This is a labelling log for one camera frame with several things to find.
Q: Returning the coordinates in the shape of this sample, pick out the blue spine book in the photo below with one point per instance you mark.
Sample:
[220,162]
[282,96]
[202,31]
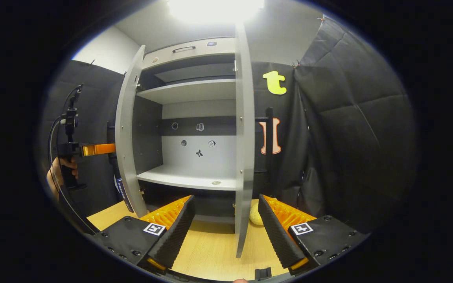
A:
[121,192]

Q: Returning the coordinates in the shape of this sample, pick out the grey cabinet drawer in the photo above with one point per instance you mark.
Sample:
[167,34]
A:
[195,53]

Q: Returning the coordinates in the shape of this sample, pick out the yellow round sponge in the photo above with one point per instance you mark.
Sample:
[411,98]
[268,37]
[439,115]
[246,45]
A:
[256,219]

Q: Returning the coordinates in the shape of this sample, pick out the ceiling light panel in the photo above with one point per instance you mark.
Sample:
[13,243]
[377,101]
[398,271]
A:
[214,10]

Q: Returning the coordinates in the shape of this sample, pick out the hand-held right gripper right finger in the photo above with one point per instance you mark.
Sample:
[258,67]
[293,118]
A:
[277,236]

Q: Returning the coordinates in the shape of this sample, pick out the grey double-door shoe cabinet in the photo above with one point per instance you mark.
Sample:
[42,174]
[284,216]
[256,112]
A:
[187,92]

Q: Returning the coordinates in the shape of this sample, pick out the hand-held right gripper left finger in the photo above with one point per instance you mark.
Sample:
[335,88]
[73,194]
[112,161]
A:
[175,236]

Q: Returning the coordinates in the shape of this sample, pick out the black backdrop cloth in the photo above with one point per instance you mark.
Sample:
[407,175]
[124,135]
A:
[348,137]

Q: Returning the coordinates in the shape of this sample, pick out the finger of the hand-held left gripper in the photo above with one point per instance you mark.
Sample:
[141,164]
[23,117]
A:
[98,149]

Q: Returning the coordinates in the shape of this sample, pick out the grey cabinet door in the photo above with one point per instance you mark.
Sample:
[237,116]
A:
[244,137]
[126,137]

